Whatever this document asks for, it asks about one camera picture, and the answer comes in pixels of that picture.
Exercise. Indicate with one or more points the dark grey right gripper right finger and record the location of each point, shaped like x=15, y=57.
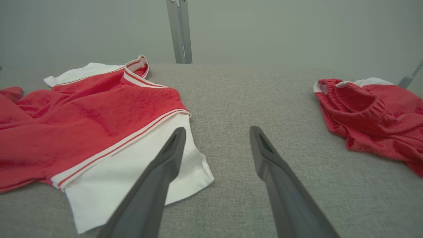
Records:
x=290, y=205

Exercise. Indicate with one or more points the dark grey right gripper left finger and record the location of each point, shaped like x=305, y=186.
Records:
x=148, y=198

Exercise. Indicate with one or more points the red shorts with white stripe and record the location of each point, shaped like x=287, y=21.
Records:
x=373, y=122

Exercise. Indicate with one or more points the grey metal post with bracket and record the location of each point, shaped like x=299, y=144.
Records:
x=180, y=33

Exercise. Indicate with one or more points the grey slanted metal tube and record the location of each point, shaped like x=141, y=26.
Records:
x=409, y=77

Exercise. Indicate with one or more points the red and white lettered jersey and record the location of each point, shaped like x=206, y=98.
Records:
x=82, y=132

